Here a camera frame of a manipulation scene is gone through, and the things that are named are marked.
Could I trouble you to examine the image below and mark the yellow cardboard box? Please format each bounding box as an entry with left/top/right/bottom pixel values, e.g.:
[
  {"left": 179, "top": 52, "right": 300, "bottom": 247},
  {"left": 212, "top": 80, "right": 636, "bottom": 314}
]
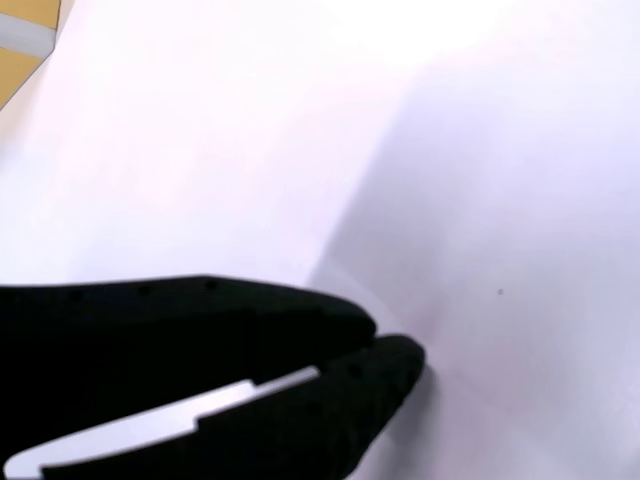
[{"left": 0, "top": 0, "right": 64, "bottom": 112}]

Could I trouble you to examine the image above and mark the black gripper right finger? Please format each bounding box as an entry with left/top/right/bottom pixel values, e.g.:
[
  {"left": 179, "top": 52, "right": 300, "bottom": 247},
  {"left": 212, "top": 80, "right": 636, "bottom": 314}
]
[{"left": 39, "top": 334, "right": 427, "bottom": 480}]

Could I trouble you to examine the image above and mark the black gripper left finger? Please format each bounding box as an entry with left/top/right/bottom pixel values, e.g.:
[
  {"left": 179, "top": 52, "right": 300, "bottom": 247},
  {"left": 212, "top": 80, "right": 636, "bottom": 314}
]
[{"left": 0, "top": 273, "right": 378, "bottom": 466}]

